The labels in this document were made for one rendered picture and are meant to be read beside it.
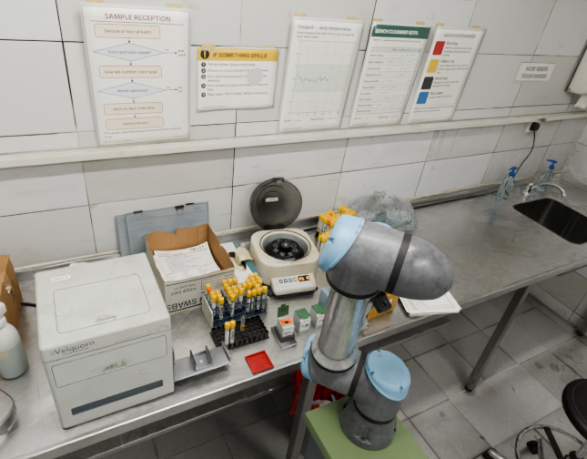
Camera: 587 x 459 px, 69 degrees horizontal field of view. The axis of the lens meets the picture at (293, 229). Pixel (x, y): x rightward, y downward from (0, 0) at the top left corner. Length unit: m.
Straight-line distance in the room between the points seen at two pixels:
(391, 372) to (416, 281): 0.39
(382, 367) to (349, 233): 0.44
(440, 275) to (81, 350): 0.78
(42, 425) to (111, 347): 0.31
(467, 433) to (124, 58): 2.27
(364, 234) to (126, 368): 0.70
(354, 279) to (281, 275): 0.81
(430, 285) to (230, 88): 1.03
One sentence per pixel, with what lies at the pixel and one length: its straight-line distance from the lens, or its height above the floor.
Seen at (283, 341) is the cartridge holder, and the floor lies 0.89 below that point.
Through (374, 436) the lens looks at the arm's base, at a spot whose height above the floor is 0.95.
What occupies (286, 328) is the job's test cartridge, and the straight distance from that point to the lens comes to 1.38.
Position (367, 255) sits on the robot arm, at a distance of 0.75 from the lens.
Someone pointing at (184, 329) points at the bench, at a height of 0.88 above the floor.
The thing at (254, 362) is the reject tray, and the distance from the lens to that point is 1.37.
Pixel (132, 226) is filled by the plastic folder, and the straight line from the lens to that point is 1.65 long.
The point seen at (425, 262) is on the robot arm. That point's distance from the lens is 0.76.
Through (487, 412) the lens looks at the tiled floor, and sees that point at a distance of 2.71.
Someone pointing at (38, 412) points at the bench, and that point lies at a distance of 1.36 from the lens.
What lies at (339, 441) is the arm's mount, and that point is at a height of 0.91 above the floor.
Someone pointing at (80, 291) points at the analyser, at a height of 1.17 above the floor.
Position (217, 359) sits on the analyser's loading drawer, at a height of 0.91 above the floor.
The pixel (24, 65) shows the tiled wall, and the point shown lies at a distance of 1.43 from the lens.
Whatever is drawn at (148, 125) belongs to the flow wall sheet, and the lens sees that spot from 1.50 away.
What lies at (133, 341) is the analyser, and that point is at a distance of 1.11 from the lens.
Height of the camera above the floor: 1.94
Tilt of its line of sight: 33 degrees down
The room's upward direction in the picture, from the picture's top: 8 degrees clockwise
